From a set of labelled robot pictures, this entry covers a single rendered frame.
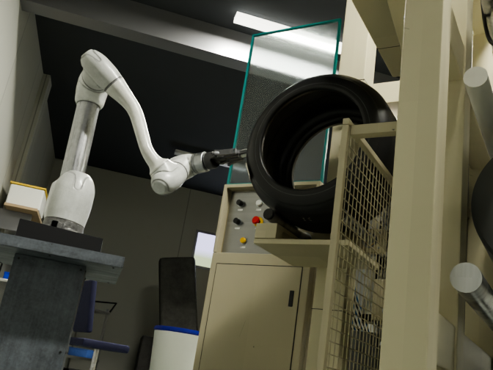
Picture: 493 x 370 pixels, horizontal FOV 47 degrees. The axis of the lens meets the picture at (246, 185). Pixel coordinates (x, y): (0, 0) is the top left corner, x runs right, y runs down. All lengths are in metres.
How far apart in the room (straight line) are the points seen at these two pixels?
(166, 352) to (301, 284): 2.47
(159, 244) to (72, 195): 8.60
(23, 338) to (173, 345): 2.89
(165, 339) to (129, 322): 5.67
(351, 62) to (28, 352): 1.81
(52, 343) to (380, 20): 1.66
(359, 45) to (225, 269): 1.25
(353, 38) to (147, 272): 8.44
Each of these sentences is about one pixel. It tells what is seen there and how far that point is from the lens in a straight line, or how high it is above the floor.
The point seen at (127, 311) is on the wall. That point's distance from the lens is 10.65.
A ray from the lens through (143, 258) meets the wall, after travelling 10.77.
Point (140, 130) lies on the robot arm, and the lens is 2.49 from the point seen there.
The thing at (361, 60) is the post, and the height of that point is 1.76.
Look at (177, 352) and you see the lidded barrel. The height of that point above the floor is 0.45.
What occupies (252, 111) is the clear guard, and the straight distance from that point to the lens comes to 3.20.
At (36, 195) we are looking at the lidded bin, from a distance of 6.96.
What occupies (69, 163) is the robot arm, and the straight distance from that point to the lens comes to 2.58.
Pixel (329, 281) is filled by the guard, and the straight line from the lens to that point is 1.42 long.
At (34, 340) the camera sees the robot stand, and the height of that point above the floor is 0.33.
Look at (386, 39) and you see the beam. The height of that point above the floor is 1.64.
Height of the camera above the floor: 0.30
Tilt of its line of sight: 19 degrees up
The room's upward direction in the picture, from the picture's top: 9 degrees clockwise
